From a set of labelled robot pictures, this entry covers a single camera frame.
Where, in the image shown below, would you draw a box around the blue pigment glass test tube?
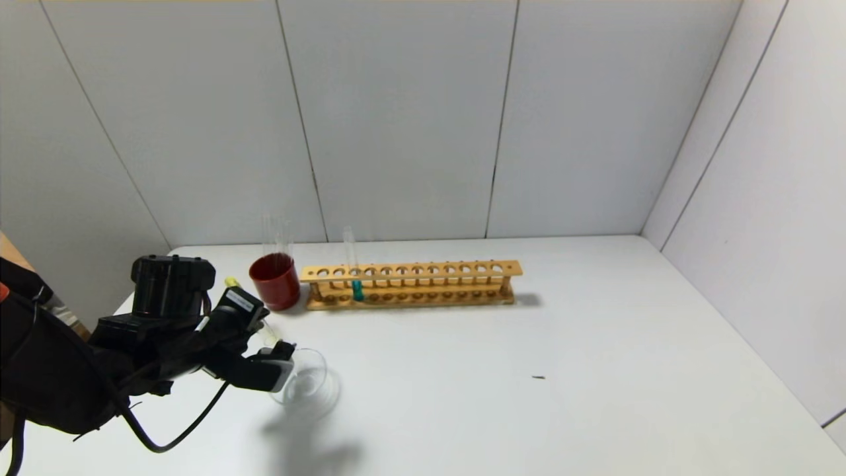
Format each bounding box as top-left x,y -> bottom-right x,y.
343,226 -> 364,302

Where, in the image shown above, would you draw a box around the yellow pigment glass test tube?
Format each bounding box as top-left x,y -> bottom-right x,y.
223,276 -> 285,351

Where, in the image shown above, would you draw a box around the wooden test tube rack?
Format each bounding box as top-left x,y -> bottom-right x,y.
301,260 -> 523,311

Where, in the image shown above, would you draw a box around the red plastic cup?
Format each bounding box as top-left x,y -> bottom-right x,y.
249,253 -> 302,312

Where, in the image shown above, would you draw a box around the clear glass beaker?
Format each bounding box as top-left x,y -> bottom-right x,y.
268,348 -> 341,422

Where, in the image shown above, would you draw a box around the grey white sneaker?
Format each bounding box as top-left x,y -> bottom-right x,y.
40,291 -> 71,325

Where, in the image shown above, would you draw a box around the black trousers of person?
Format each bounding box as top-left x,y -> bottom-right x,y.
0,257 -> 54,303

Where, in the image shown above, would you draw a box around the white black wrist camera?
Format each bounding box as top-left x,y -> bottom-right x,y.
202,339 -> 297,395

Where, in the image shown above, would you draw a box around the thick black cable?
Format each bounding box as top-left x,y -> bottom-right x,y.
109,380 -> 232,454

